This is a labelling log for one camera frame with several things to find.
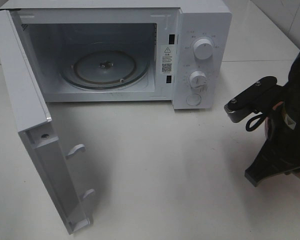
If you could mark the pink round plate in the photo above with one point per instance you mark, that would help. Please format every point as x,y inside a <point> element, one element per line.
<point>267,130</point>

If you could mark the white warning label sticker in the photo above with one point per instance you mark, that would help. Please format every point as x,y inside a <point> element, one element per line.
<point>167,59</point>

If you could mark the upper white power knob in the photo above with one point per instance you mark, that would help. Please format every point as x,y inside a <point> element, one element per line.
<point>203,48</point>

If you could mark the white microwave oven body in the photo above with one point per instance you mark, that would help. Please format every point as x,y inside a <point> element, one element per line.
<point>56,25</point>

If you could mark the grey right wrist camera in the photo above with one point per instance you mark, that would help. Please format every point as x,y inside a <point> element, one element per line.
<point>255,99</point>

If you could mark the lower white timer knob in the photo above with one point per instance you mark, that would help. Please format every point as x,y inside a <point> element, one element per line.
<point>197,79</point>

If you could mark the round white door button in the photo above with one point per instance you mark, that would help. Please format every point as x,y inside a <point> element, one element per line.
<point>193,99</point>

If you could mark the white microwave door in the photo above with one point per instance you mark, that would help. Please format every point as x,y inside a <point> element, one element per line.
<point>35,125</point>

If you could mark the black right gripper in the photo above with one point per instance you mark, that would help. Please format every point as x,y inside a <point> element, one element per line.
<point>280,154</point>

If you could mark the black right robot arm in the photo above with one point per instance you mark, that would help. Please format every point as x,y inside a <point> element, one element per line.
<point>293,80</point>

